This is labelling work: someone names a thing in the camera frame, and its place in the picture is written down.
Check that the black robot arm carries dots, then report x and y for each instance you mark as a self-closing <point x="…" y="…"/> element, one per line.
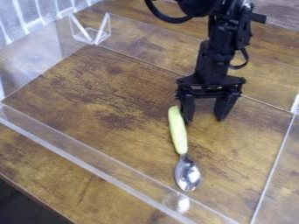
<point x="228" y="27"/>

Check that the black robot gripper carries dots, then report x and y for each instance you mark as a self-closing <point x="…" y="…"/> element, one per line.
<point x="209" y="82"/>

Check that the black bar at table edge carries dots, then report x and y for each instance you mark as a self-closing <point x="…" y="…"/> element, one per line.
<point x="259" y="18"/>

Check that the clear acrylic tray enclosure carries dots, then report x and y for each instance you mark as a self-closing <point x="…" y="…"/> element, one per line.
<point x="84" y="137"/>

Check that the clear acrylic triangular bracket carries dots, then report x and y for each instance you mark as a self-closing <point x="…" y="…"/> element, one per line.
<point x="88" y="35"/>

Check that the green handled metal spoon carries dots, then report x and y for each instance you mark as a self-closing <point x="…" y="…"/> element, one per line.
<point x="185" y="173"/>

